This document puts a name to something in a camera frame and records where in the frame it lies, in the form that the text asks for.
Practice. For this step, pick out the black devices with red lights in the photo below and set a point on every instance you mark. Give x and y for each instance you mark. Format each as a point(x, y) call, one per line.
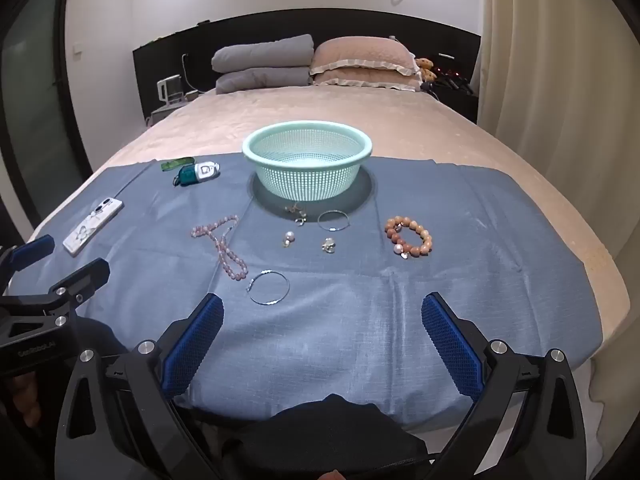
point(452, 80)

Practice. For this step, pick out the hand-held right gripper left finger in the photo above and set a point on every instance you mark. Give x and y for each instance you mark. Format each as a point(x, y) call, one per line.
point(197, 345)

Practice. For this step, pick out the person's left hand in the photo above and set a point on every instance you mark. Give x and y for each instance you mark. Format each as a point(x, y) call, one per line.
point(25, 400)

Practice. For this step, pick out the black headboard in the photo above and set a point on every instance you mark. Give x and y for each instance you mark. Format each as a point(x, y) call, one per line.
point(350, 22)

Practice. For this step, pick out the black nightstand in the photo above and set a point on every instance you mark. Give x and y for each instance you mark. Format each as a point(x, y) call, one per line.
point(460, 102)

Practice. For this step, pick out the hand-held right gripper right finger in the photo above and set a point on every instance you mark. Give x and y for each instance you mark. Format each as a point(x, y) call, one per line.
point(450, 345)

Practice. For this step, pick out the person's dark clothing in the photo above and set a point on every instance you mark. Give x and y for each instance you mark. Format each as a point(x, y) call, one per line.
point(325, 435)

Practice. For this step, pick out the mint green plastic basket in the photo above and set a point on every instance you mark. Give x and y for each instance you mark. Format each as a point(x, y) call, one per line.
point(300, 180)

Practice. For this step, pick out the large silver bangle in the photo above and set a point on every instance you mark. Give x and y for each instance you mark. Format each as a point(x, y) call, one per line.
point(269, 273)

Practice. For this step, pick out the cream curtain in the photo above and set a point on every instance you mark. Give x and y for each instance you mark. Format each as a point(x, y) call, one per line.
point(550, 85)

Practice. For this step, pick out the small silver bangle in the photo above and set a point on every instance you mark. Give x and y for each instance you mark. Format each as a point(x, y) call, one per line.
point(318, 220)

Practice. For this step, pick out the grey nightstand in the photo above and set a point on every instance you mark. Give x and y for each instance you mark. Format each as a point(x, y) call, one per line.
point(167, 110)

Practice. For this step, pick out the white patterned smartphone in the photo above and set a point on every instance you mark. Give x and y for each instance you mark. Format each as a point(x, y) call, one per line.
point(90, 227)

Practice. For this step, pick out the grey folded quilt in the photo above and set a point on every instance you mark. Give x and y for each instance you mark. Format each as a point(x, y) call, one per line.
point(260, 52)
point(260, 80)

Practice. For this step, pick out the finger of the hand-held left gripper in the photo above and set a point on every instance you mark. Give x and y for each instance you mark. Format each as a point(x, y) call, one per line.
point(32, 251)
point(87, 275)

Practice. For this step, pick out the brown teddy bear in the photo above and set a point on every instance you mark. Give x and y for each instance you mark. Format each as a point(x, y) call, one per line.
point(425, 67)

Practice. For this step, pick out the white electric kettle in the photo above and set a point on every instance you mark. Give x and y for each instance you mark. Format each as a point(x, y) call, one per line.
point(169, 89)

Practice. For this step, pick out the gold pearl earrings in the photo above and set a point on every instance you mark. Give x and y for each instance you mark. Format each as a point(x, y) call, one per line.
point(288, 236)

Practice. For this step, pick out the blue cloth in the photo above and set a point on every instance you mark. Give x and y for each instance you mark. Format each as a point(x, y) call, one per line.
point(325, 320)

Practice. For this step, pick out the teal and white small bottle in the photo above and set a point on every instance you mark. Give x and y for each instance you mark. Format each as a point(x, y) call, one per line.
point(200, 172)

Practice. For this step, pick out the pink ruffled pillow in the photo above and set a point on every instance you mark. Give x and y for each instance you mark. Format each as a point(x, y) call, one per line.
point(370, 80)
point(360, 52)

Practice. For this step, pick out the dark glass door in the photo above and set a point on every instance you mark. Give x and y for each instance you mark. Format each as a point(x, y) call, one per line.
point(35, 85)

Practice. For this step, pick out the gold dangling earrings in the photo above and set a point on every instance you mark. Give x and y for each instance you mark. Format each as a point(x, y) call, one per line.
point(294, 208)

